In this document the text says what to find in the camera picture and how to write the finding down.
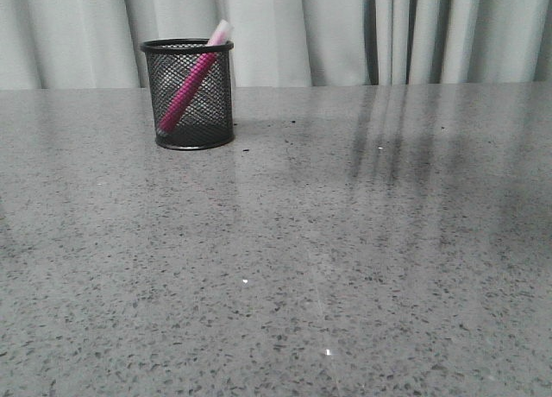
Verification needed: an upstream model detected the black mesh pen cup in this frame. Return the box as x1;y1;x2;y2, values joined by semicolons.
141;39;234;150

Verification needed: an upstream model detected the grey curtain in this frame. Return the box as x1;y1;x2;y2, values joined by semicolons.
1;0;551;90

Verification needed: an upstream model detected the pink highlighter pen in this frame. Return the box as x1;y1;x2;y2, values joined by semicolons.
156;20;233;136

